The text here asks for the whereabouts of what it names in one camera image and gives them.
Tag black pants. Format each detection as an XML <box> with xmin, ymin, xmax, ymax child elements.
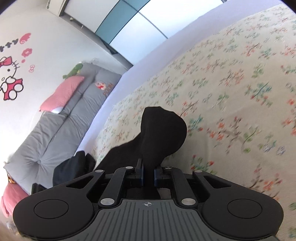
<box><xmin>97</xmin><ymin>106</ymin><xmax>187</xmax><ymax>199</ymax></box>

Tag dark folded garment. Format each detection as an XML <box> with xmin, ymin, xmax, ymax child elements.
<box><xmin>31</xmin><ymin>151</ymin><xmax>96</xmax><ymax>195</ymax></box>

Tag lavender bed sheet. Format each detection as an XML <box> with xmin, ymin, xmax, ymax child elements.
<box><xmin>77</xmin><ymin>0</ymin><xmax>281</xmax><ymax>153</ymax></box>

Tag grey cushioned headboard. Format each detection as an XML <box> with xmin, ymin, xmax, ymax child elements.
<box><xmin>4</xmin><ymin>63</ymin><xmax>121</xmax><ymax>194</ymax></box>

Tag pink pillow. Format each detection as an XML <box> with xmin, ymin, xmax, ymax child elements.
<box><xmin>40</xmin><ymin>75</ymin><xmax>84</xmax><ymax>114</ymax></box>

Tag floral cream blanket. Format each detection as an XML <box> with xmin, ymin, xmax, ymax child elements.
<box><xmin>92</xmin><ymin>4</ymin><xmax>295</xmax><ymax>240</ymax></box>

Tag green plush toy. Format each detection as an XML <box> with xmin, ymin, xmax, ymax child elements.
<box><xmin>62</xmin><ymin>63</ymin><xmax>83</xmax><ymax>79</ymax></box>

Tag white and teal wardrobe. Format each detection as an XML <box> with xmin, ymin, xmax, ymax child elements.
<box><xmin>46</xmin><ymin>0</ymin><xmax>224</xmax><ymax>65</ymax></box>

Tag hello kitty wall sticker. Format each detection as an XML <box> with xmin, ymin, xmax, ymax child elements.
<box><xmin>1</xmin><ymin>33</ymin><xmax>31</xmax><ymax>101</ymax></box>

